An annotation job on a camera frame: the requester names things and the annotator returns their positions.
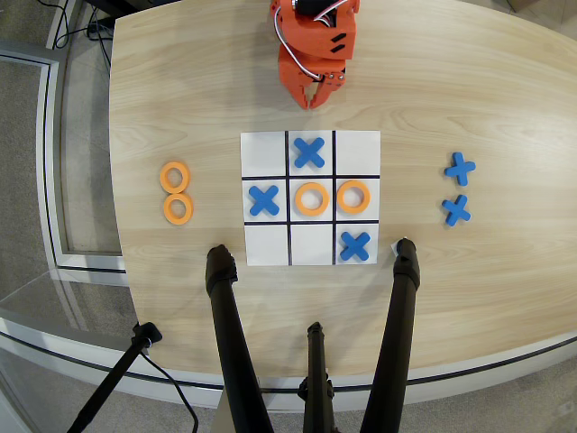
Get orange foam ring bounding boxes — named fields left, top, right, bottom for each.
left=335, top=179, right=372, bottom=214
left=294, top=181, right=331, bottom=217
left=162, top=192, right=197, bottom=226
left=159, top=161, right=192, bottom=194

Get black cable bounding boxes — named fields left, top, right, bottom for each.
left=138, top=349, right=200, bottom=433

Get black floor cables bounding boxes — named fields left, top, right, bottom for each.
left=51, top=0, right=114, bottom=69

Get blue foam cross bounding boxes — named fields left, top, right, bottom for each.
left=444, top=152, right=477, bottom=187
left=293, top=136, right=326, bottom=170
left=339, top=231, right=372, bottom=263
left=248, top=184, right=281, bottom=217
left=441, top=194, right=472, bottom=226

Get slim black stand pole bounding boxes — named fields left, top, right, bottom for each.
left=66, top=321, right=163, bottom=433

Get white robot wire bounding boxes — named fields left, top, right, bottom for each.
left=272, top=7, right=338, bottom=85

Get white tic-tac-toe board sheet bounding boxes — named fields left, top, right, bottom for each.
left=240, top=130, right=382, bottom=267

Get glass panel with metal frame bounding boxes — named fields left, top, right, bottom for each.
left=0, top=39, right=128, bottom=274

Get thick black tripod leg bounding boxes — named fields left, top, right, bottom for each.
left=359, top=237, right=422, bottom=433
left=205, top=244, right=275, bottom=433

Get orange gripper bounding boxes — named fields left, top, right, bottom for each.
left=277, top=43, right=349, bottom=111

